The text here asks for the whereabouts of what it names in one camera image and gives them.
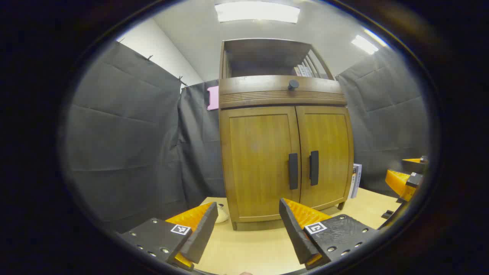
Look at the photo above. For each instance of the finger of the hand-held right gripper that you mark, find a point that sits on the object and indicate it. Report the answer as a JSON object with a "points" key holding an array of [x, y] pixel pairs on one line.
{"points": [[414, 164], [399, 183]]}

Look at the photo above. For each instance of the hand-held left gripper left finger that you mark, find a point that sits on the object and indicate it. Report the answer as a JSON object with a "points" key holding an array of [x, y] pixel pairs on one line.
{"points": [[202, 236]]}

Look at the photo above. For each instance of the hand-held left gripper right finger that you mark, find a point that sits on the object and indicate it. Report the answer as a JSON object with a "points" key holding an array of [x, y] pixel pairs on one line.
{"points": [[294, 233]]}

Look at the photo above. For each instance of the wooden shoe cabinet door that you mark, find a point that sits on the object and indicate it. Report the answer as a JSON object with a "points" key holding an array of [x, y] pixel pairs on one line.
{"points": [[256, 164], [332, 152]]}

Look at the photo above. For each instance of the wooden double-door shoe cabinet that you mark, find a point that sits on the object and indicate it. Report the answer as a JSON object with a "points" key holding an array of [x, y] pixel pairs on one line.
{"points": [[224, 160]]}

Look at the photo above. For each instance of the wooden cabinet drawer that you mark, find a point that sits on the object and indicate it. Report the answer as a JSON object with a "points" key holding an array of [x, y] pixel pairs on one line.
{"points": [[248, 91]]}

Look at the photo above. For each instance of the white round object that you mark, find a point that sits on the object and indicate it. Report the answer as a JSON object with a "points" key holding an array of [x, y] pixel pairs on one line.
{"points": [[222, 215]]}

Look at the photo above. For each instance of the small black block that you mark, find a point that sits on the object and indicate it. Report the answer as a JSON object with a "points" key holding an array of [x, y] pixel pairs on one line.
{"points": [[387, 214]]}

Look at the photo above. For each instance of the black backdrop cloth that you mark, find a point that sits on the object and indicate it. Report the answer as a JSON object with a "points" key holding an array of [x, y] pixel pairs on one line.
{"points": [[126, 133]]}

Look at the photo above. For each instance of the small ceiling light panel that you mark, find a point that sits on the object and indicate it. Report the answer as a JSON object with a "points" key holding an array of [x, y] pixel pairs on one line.
{"points": [[365, 44]]}

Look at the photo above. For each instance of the black round drawer knob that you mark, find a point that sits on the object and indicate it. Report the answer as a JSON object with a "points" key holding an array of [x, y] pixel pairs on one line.
{"points": [[293, 84]]}

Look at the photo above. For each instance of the large ceiling light panel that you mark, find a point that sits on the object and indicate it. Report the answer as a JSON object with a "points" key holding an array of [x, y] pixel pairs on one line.
{"points": [[256, 12]]}

